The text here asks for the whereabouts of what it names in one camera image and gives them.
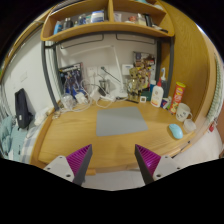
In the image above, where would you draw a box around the Groot figurine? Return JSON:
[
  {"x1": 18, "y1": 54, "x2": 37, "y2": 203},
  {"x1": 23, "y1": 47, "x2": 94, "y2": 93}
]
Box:
[{"x1": 127, "y1": 67, "x2": 141, "y2": 102}]

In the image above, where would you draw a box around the blue robot model box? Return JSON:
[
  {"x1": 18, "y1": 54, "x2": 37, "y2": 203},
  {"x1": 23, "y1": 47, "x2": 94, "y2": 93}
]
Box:
[{"x1": 59, "y1": 63, "x2": 83, "y2": 97}]

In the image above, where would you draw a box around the white power adapter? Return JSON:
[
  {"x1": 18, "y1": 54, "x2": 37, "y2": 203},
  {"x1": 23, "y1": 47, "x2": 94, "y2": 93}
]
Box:
[{"x1": 75, "y1": 92, "x2": 88, "y2": 104}]

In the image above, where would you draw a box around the clear plastic cup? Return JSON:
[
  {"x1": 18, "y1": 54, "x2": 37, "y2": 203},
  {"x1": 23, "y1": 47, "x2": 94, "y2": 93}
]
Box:
[{"x1": 183, "y1": 119, "x2": 196, "y2": 133}]

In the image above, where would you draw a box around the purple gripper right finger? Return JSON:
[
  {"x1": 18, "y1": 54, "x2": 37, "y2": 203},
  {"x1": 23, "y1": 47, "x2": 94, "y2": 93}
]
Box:
[{"x1": 135, "y1": 144, "x2": 161, "y2": 185}]

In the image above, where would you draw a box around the teal cloth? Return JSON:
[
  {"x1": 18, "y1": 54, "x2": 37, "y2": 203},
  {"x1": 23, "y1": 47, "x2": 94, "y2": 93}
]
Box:
[{"x1": 0, "y1": 116, "x2": 16, "y2": 156}]

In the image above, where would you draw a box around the wooden wall shelf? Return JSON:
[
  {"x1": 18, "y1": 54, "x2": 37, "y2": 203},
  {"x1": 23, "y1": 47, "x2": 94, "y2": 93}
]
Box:
[{"x1": 41, "y1": 0, "x2": 174, "y2": 42}]

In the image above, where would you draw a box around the grey mouse pad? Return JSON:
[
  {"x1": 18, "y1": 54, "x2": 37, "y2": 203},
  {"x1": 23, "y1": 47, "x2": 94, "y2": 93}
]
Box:
[{"x1": 96, "y1": 107, "x2": 148, "y2": 137}]

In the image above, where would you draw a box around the white mug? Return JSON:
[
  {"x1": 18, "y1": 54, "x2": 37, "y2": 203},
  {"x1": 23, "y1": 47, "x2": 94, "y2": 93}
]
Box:
[{"x1": 176, "y1": 103, "x2": 193, "y2": 122}]

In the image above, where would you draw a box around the light blue computer mouse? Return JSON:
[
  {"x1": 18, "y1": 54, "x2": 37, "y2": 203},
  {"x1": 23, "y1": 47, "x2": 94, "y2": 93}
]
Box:
[{"x1": 169, "y1": 124, "x2": 183, "y2": 139}]

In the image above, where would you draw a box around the glass cup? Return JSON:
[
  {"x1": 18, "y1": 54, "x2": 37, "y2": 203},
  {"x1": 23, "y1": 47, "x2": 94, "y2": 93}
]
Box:
[{"x1": 99, "y1": 80, "x2": 110, "y2": 94}]

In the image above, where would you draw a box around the red Pringles can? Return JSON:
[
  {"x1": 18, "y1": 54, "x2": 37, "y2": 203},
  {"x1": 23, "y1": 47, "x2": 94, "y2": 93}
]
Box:
[{"x1": 169, "y1": 82, "x2": 186, "y2": 114}]

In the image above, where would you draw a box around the white desk lamp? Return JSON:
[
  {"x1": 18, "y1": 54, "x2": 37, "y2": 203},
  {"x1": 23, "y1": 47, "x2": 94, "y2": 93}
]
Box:
[{"x1": 73, "y1": 45, "x2": 127, "y2": 97}]

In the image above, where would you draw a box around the colourful figure box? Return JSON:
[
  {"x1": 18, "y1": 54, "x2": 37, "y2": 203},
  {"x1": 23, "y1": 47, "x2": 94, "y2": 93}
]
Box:
[{"x1": 133, "y1": 52, "x2": 156, "y2": 89}]

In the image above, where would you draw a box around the white bottle red cap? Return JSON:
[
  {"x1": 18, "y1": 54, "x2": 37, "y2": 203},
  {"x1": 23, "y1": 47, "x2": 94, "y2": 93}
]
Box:
[{"x1": 151, "y1": 80, "x2": 164, "y2": 107}]

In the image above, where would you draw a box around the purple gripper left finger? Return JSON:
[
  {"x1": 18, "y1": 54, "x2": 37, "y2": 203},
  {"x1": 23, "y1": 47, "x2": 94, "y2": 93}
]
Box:
[{"x1": 66, "y1": 145, "x2": 92, "y2": 186}]

